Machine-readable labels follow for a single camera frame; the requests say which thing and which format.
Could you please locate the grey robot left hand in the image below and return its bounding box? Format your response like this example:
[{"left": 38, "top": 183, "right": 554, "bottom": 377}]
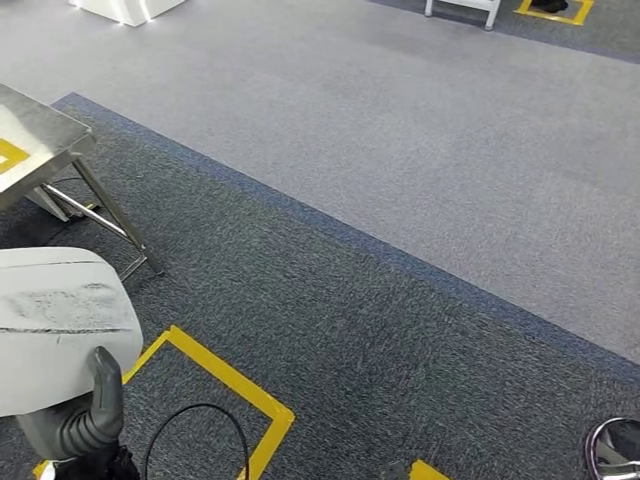
[{"left": 17, "top": 345, "right": 125, "bottom": 460}]

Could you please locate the white curved car part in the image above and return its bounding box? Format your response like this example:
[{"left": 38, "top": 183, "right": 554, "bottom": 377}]
[{"left": 0, "top": 246, "right": 144, "bottom": 419}]

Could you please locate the yellow tape on workbench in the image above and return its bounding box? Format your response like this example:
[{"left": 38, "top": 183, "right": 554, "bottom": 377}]
[{"left": 0, "top": 137, "right": 31, "bottom": 176}]

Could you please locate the stainless steel workbench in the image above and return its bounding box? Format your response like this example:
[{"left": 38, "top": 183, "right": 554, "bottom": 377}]
[{"left": 0, "top": 82, "right": 166, "bottom": 280}]

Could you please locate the robot left arm ribbed sleeve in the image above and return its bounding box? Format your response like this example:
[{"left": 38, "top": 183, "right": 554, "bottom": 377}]
[{"left": 38, "top": 397, "right": 142, "bottom": 480}]

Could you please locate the yellow floor tape square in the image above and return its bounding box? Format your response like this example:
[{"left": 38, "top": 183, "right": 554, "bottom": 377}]
[
  {"left": 32, "top": 324, "right": 296, "bottom": 480},
  {"left": 515, "top": 0, "right": 595, "bottom": 27},
  {"left": 408, "top": 458, "right": 451, "bottom": 480}
]

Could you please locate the white display plinth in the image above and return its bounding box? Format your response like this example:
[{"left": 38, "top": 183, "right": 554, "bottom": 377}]
[{"left": 69, "top": 0, "right": 186, "bottom": 28}]

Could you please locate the white table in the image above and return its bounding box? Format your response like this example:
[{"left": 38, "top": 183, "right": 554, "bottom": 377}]
[{"left": 425, "top": 0, "right": 502, "bottom": 32}]

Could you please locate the black looped cable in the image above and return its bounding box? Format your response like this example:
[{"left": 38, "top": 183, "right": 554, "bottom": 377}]
[{"left": 143, "top": 402, "right": 251, "bottom": 480}]

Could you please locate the chrome stanchion post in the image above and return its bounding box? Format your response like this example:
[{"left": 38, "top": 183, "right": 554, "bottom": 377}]
[{"left": 585, "top": 417, "right": 640, "bottom": 480}]

